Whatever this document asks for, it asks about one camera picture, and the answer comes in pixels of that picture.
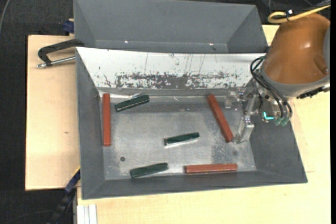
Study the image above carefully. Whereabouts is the dark green flat block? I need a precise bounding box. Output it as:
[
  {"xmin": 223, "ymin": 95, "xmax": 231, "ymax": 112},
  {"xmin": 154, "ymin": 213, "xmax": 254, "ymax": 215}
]
[
  {"xmin": 163, "ymin": 132, "xmax": 200, "ymax": 147},
  {"xmin": 114, "ymin": 94, "xmax": 150, "ymax": 113},
  {"xmin": 129, "ymin": 162, "xmax": 169, "ymax": 179}
]

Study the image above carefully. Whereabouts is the grey metal bin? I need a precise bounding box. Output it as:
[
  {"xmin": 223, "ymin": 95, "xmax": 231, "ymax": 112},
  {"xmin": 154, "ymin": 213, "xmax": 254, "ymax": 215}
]
[{"xmin": 72, "ymin": 0, "xmax": 308, "ymax": 200}]

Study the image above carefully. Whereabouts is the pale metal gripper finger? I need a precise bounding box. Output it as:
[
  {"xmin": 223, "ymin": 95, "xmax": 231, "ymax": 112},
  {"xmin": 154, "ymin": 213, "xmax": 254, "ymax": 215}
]
[
  {"xmin": 225, "ymin": 89, "xmax": 246, "ymax": 110},
  {"xmin": 232, "ymin": 115, "xmax": 255, "ymax": 145}
]

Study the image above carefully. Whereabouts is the red-brown flat block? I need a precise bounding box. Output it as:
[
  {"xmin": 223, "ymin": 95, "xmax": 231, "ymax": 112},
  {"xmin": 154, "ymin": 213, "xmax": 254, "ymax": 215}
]
[
  {"xmin": 183, "ymin": 163, "xmax": 238, "ymax": 174},
  {"xmin": 206, "ymin": 94, "xmax": 234, "ymax": 143},
  {"xmin": 102, "ymin": 93, "xmax": 112, "ymax": 147}
]

